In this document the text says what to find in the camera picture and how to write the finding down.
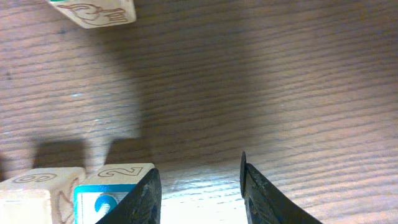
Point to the green R block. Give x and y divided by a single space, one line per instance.
96 13

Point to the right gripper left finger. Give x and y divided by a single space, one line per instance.
142 205

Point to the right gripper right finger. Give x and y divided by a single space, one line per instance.
264 202

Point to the red I block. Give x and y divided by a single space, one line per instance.
42 195

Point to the blue 2 block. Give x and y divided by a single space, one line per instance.
103 190

